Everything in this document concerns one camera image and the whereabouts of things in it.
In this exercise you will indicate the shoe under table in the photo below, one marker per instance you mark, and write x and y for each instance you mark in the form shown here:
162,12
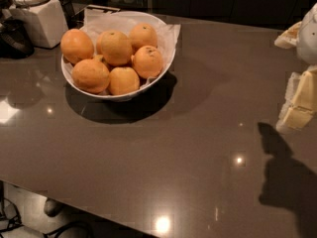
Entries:
52,207

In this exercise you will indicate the white paper liner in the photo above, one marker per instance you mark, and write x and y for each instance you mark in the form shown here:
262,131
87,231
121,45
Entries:
165,37

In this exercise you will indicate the dark cup behind container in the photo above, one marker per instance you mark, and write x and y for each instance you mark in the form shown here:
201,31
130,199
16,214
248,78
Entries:
68,12

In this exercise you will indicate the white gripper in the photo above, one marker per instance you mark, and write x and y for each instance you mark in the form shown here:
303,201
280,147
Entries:
308,39

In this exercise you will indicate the white ceramic bowl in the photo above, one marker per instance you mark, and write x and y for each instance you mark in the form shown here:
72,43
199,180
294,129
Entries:
124,97

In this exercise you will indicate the flat box behind bowl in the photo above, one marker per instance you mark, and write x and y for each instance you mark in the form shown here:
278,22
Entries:
81,12

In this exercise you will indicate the black round object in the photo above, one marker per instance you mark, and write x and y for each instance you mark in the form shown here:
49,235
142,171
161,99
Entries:
14,40

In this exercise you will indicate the white square container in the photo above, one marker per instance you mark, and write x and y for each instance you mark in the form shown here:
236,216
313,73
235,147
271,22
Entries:
45,24

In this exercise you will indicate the orange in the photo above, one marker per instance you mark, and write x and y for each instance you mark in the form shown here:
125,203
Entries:
123,80
147,62
91,75
75,46
143,34
115,47

